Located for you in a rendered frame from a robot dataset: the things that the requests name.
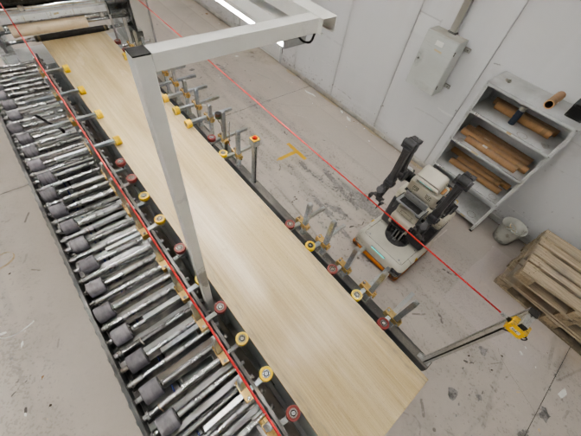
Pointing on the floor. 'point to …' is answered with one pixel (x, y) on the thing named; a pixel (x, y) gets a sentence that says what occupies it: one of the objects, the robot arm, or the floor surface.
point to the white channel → (153, 53)
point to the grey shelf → (524, 89)
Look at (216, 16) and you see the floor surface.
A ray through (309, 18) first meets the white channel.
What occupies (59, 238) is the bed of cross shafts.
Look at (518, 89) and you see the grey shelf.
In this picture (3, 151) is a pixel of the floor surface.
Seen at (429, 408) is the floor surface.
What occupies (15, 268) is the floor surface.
